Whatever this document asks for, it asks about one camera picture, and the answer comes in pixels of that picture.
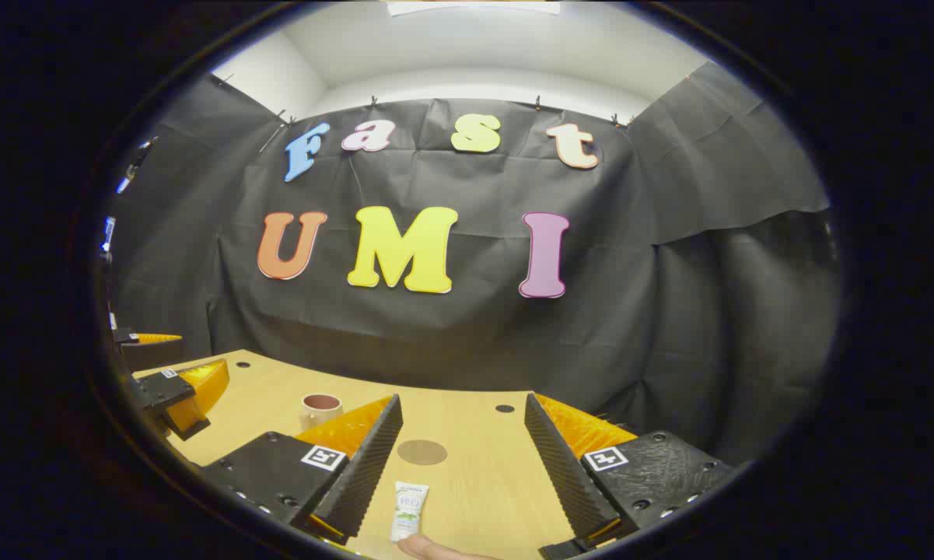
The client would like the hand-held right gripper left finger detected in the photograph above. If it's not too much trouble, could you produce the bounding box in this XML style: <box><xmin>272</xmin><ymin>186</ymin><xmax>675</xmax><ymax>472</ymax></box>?
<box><xmin>201</xmin><ymin>394</ymin><xmax>404</xmax><ymax>545</ymax></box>

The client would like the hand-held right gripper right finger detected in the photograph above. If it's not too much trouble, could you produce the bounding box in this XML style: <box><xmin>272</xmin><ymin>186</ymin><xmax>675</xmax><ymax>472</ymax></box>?
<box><xmin>524</xmin><ymin>393</ymin><xmax>736</xmax><ymax>560</ymax></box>

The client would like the white toothpaste tube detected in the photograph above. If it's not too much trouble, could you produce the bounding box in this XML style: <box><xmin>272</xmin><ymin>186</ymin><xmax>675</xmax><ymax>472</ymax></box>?
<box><xmin>390</xmin><ymin>481</ymin><xmax>430</xmax><ymax>543</ymax></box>

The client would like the round brown coaster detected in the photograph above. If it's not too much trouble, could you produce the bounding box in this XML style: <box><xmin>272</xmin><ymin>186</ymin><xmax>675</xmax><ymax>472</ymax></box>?
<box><xmin>397</xmin><ymin>439</ymin><xmax>449</xmax><ymax>466</ymax></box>

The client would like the beige cup with brown inside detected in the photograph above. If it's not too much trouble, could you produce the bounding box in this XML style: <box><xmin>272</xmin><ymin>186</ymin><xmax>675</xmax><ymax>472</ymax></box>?
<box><xmin>299</xmin><ymin>394</ymin><xmax>345</xmax><ymax>431</ymax></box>

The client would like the wooden desktop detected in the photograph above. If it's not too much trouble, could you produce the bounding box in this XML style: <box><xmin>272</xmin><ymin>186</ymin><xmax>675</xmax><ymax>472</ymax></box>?
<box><xmin>131</xmin><ymin>348</ymin><xmax>646</xmax><ymax>560</ymax></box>

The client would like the white ceiling light panel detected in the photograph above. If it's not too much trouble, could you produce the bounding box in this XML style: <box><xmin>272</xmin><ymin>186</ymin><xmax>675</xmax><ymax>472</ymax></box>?
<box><xmin>387</xmin><ymin>0</ymin><xmax>561</xmax><ymax>16</ymax></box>

